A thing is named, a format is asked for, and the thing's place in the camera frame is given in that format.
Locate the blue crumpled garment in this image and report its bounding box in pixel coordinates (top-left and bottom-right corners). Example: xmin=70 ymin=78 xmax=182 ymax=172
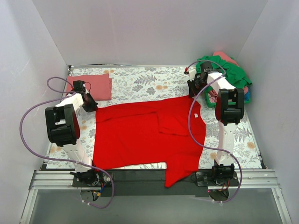
xmin=244 ymin=86 xmax=251 ymax=101

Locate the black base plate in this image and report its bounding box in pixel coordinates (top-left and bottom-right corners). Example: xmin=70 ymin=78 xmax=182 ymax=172
xmin=72 ymin=168 xmax=240 ymax=198

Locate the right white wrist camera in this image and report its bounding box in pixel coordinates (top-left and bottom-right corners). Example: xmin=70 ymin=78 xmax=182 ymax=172
xmin=184 ymin=68 xmax=197 ymax=81

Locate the folded pink t shirt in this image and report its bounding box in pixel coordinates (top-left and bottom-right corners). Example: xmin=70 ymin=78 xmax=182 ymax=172
xmin=67 ymin=73 xmax=112 ymax=101

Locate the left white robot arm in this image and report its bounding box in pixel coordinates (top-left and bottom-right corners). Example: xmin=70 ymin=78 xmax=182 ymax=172
xmin=45 ymin=80 xmax=100 ymax=187

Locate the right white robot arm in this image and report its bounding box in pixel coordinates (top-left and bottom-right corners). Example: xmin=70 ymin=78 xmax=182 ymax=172
xmin=184 ymin=59 xmax=245 ymax=187

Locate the red t shirt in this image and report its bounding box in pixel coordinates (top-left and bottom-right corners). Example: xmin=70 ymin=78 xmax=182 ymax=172
xmin=93 ymin=96 xmax=206 ymax=187

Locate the green plastic basket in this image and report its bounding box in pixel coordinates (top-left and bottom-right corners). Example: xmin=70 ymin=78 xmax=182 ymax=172
xmin=204 ymin=78 xmax=251 ymax=108

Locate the pink crumpled t shirt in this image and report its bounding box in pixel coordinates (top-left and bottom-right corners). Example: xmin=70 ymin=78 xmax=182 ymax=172
xmin=208 ymin=51 xmax=249 ymax=103

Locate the green crumpled t shirt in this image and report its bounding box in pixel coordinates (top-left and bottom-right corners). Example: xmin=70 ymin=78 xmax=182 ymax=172
xmin=198 ymin=56 xmax=252 ymax=88

